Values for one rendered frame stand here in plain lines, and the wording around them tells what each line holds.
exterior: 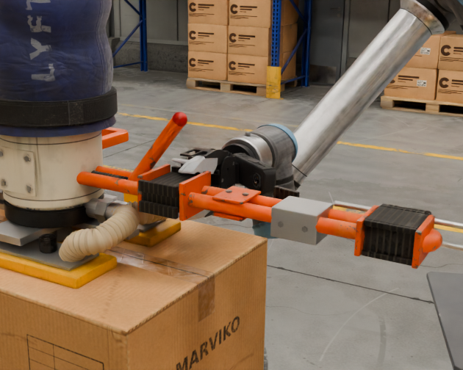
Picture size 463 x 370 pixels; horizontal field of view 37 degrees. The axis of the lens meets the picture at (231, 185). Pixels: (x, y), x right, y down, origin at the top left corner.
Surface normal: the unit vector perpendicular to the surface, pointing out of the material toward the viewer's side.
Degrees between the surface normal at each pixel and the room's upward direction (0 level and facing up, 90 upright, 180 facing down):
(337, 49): 90
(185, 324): 90
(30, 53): 73
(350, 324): 0
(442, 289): 0
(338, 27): 90
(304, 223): 90
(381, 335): 0
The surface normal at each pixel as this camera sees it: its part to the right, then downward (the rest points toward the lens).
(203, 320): 0.86, 0.16
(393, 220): 0.02, -0.95
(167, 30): -0.47, 0.25
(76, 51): 0.62, -0.03
